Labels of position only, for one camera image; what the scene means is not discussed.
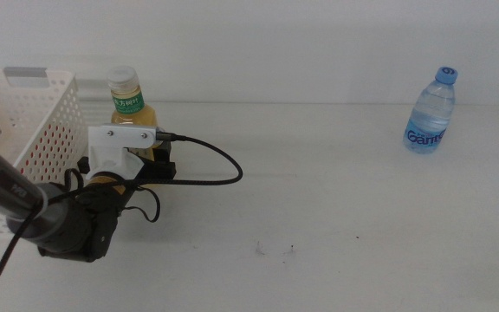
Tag clear water bottle blue cap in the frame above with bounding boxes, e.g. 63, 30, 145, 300
402, 66, 459, 155

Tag left black braided camera cable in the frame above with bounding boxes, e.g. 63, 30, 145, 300
0, 131, 244, 312

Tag thin black gripper wire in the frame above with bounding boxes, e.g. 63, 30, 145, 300
63, 167, 162, 224

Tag yellow tea bottle green label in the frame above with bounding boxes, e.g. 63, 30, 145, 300
105, 64, 160, 162

